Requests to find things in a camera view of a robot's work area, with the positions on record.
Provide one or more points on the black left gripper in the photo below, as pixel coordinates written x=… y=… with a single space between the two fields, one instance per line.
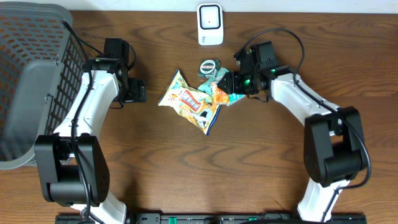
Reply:
x=137 y=90

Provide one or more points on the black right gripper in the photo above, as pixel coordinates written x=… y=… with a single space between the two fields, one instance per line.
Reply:
x=231 y=83

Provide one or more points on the orange tissue pack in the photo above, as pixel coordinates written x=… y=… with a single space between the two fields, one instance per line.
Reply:
x=219 y=96

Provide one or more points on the green tissue pack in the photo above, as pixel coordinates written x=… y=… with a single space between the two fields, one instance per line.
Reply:
x=234 y=98

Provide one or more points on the teal snack pouch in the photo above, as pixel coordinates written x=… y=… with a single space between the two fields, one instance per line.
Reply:
x=206 y=86

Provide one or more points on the round green label snack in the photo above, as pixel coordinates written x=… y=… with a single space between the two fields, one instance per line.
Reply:
x=209 y=68

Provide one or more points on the yellow snack bag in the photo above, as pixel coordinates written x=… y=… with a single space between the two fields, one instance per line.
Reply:
x=194 y=105

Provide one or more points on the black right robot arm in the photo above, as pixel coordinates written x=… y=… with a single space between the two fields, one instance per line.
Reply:
x=334 y=151

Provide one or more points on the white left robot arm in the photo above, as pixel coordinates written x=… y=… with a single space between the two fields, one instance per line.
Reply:
x=72 y=169

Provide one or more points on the white barcode scanner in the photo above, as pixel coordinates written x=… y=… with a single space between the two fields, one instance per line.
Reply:
x=210 y=24

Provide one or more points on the grey plastic mesh basket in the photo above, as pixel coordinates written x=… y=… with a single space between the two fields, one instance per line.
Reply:
x=40 y=76

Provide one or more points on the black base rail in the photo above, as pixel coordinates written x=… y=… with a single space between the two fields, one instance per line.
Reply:
x=278 y=218

